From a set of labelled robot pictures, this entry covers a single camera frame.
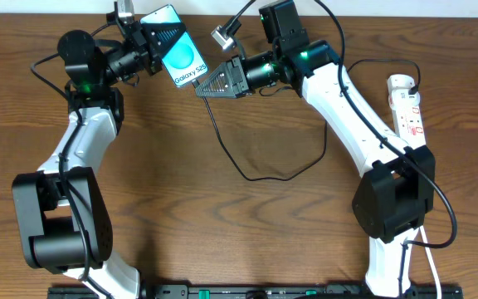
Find blue screen Galaxy smartphone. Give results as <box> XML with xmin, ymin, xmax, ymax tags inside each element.
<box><xmin>140</xmin><ymin>4</ymin><xmax>208</xmax><ymax>87</ymax></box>

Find black USB charging cable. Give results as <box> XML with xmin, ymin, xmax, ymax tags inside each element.
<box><xmin>192</xmin><ymin>58</ymin><xmax>422</xmax><ymax>183</ymax></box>

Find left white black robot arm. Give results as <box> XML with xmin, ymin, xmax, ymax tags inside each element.
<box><xmin>12</xmin><ymin>12</ymin><xmax>186</xmax><ymax>298</ymax></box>

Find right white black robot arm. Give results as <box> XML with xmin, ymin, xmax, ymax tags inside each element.
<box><xmin>196</xmin><ymin>1</ymin><xmax>435</xmax><ymax>297</ymax></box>

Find white USB charger plug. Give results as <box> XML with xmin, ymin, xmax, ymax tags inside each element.
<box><xmin>387</xmin><ymin>74</ymin><xmax>416</xmax><ymax>93</ymax></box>

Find white power strip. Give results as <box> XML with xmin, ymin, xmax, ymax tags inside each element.
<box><xmin>388</xmin><ymin>89</ymin><xmax>427</xmax><ymax>149</ymax></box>

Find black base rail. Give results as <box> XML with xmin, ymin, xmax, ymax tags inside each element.
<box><xmin>46</xmin><ymin>284</ymin><xmax>464</xmax><ymax>299</ymax></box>

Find white power strip cord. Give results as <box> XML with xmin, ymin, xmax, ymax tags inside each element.
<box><xmin>417</xmin><ymin>223</ymin><xmax>443</xmax><ymax>299</ymax></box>

